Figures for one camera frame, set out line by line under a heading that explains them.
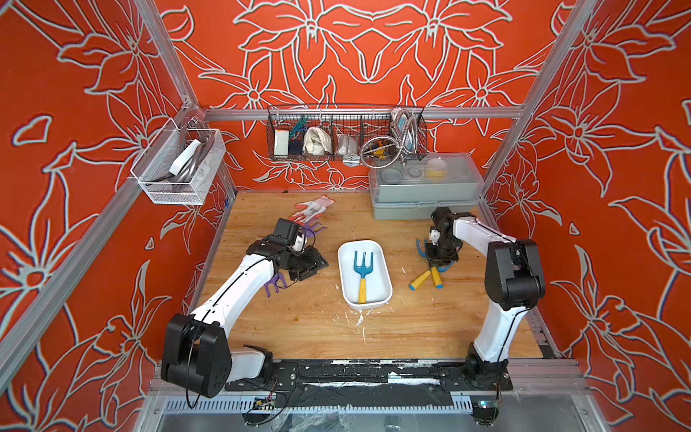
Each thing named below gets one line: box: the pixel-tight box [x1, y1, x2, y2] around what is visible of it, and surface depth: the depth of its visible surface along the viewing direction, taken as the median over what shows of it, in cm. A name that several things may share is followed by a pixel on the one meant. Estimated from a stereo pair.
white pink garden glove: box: [288, 194, 336, 226], surface depth 116 cm
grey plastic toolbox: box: [367, 153, 485, 221], surface depth 103 cm
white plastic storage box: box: [337, 239, 394, 309], surface depth 94 cm
